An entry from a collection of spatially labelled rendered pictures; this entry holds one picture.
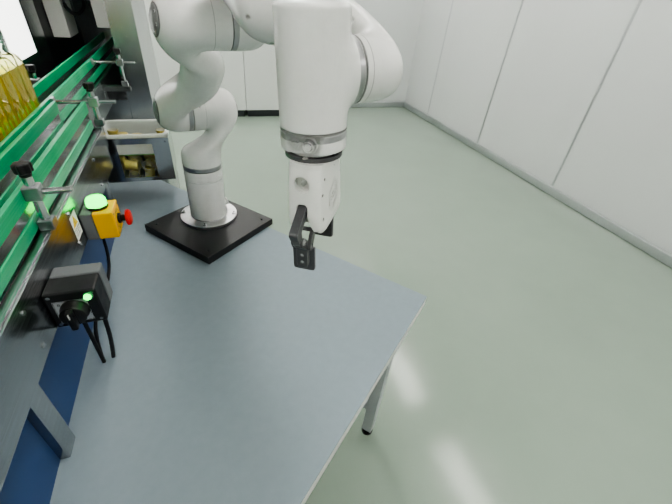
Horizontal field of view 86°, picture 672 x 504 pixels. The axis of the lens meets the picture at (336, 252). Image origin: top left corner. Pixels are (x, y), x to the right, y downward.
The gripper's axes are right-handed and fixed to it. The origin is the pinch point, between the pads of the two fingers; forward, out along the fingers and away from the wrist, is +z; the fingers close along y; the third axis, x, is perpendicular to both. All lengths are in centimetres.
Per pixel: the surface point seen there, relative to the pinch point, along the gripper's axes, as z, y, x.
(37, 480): 31, -33, 35
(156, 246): 36, 32, 64
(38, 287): 9.5, -13.3, 44.7
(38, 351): 15.9, -20.5, 40.1
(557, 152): 87, 332, -130
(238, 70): 50, 388, 228
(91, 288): 11.1, -9.6, 38.2
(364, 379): 39.3, 5.8, -9.7
